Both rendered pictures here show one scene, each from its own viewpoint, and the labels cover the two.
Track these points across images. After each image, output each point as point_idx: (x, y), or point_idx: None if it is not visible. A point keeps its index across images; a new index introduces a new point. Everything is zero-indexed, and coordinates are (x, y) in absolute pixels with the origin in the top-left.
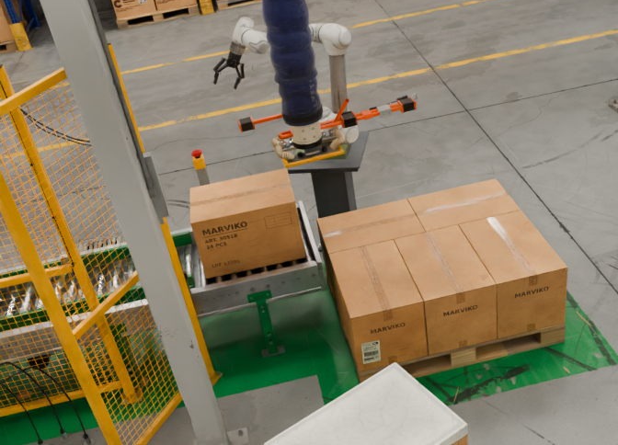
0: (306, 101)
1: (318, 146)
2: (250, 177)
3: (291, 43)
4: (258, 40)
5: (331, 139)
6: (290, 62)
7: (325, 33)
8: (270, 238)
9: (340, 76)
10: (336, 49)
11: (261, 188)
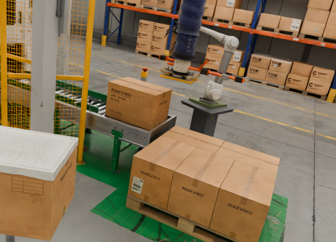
0: (184, 46)
1: (202, 99)
2: (153, 84)
3: (186, 9)
4: None
5: None
6: (183, 20)
7: (226, 38)
8: (138, 110)
9: (224, 63)
10: (227, 47)
11: (151, 88)
